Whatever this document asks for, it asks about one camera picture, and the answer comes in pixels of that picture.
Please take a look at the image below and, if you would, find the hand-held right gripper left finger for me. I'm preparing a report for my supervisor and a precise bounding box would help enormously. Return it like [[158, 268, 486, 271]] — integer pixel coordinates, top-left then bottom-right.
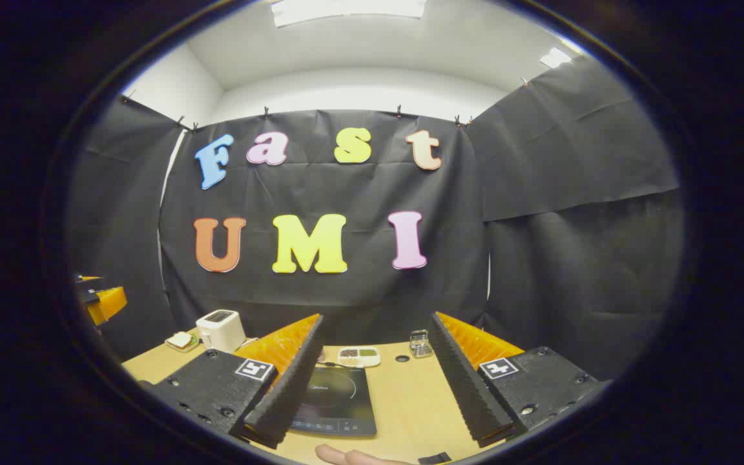
[[146, 313, 326, 451]]

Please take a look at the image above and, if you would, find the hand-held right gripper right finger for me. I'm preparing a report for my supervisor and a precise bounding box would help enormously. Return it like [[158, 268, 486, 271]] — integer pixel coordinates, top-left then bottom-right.
[[428, 311, 610, 449]]

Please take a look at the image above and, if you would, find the black induction cooktop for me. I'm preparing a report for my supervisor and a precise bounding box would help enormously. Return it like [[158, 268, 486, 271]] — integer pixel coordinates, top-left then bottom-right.
[[288, 364, 378, 437]]

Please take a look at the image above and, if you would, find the white divided dish of grains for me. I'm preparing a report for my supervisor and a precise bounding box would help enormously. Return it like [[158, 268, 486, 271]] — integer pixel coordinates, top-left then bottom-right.
[[337, 346, 381, 368]]

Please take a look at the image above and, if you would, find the white toaster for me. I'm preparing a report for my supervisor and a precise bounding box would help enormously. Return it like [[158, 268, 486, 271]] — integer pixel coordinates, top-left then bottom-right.
[[195, 309, 247, 353]]

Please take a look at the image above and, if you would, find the small pale green tray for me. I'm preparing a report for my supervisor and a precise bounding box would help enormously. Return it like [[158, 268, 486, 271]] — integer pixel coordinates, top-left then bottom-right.
[[164, 331, 202, 354]]

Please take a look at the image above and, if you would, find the small ceiling light panel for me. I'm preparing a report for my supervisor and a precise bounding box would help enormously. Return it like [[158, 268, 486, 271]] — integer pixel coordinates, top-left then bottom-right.
[[539, 46, 573, 69]]

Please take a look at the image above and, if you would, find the large ceiling light panel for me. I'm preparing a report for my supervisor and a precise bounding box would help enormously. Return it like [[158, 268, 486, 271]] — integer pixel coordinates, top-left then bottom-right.
[[271, 0, 427, 28]]

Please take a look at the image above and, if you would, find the small wire basket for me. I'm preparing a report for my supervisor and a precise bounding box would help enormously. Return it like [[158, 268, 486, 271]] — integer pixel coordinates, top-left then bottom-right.
[[409, 329, 434, 359]]

